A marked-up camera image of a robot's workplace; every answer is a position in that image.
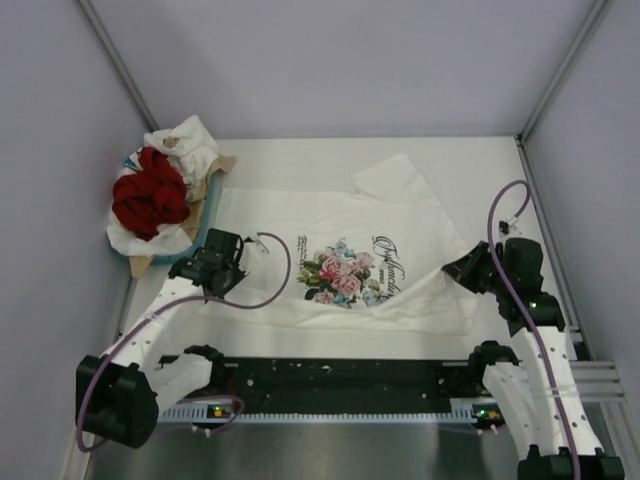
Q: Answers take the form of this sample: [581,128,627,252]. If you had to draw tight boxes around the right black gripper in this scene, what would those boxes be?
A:
[442,240,511,296]

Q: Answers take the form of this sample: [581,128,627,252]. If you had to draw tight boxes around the white floral print t-shirt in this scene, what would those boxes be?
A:
[210,154,478,335]

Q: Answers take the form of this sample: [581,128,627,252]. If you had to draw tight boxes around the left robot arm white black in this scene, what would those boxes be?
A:
[75,229,269,452]

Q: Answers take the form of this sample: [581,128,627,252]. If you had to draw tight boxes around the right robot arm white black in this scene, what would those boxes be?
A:
[442,238,625,479]

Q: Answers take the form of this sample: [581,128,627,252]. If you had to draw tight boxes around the white t-shirts in basket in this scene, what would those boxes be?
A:
[105,114,221,255]

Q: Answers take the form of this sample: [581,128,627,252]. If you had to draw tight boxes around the tan cloth in basket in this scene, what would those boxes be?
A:
[129,155,237,279]

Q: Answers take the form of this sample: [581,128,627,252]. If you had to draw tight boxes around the red t-shirt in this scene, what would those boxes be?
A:
[112,147,190,241]

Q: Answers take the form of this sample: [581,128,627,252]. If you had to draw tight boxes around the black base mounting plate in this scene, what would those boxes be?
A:
[187,357,490,415]

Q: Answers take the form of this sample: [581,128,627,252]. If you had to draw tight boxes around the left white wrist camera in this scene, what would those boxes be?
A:
[242,233,270,262]

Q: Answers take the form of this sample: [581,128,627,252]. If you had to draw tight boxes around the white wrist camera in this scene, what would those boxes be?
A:
[498,215,521,238]
[242,233,270,262]

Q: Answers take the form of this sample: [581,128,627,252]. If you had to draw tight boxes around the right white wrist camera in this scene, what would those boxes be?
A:
[498,215,521,238]

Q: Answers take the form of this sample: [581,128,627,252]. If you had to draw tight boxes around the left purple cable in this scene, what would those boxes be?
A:
[74,231,292,454]

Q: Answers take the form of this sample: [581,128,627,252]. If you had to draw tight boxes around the right aluminium frame post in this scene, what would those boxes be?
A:
[517,0,614,144]

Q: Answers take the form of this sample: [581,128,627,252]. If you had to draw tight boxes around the aluminium frame post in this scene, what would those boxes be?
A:
[517,0,614,144]
[74,0,158,131]

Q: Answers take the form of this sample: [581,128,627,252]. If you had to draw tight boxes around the grey slotted cable duct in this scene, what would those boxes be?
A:
[158,401,505,429]

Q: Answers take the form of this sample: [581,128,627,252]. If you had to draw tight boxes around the aluminium extrusion rail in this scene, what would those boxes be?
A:
[570,360,626,403]

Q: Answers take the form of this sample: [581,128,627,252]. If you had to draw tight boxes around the left aluminium frame post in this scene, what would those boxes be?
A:
[74,0,158,131]

